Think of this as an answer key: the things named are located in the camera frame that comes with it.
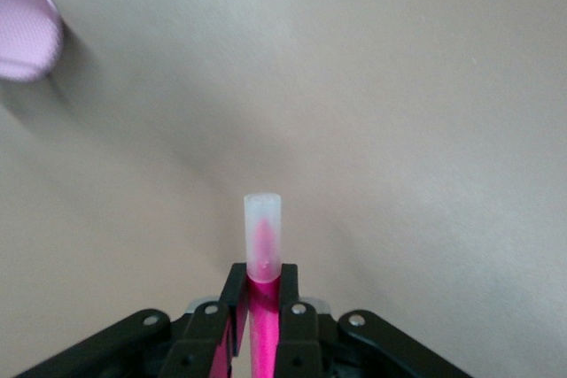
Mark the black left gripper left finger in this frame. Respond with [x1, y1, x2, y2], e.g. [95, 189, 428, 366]
[17, 262, 249, 378]

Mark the pink plastic cup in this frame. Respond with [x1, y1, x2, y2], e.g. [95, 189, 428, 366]
[0, 0, 65, 82]

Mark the pink marker with clear cap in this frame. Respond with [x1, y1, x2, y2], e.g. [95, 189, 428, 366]
[243, 192, 284, 378]

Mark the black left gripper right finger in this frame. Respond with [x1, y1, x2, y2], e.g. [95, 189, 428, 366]
[274, 264, 470, 378]

